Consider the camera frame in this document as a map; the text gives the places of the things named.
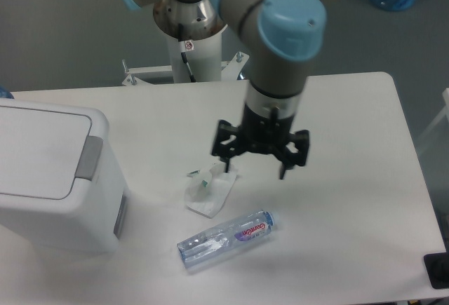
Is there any white frame at right edge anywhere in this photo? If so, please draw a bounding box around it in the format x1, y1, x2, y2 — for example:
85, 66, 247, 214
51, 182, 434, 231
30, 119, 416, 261
415, 88, 448, 156

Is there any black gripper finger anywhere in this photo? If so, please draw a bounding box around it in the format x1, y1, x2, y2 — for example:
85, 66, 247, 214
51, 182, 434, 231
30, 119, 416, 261
275, 130, 310, 179
211, 120, 249, 172

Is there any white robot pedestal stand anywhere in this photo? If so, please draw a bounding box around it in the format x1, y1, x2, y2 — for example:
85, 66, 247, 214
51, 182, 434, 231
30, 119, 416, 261
121, 0, 250, 87

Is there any black pedestal cable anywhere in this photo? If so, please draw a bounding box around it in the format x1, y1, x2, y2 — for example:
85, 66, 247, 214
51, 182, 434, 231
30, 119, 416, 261
177, 24, 197, 83

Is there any black device at table edge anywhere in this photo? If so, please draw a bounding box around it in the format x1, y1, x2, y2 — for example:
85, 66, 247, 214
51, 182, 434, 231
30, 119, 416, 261
424, 252, 448, 290

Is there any clear plastic water bottle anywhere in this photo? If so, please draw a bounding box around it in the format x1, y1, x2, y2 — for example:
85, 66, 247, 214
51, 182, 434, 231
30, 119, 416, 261
177, 210, 276, 269

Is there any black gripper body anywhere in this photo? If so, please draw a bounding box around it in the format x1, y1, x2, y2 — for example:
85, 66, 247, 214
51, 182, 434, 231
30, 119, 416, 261
238, 104, 295, 154

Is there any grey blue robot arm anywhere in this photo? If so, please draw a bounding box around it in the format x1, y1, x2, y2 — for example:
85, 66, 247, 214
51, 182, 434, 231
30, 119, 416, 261
123, 0, 335, 172

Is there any blue object behind trash can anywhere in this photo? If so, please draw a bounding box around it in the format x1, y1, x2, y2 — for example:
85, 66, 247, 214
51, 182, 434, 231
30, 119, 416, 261
0, 86, 14, 99

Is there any white push-lid trash can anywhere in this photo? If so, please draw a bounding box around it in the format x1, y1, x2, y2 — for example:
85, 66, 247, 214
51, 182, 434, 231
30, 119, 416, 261
1, 99, 128, 252

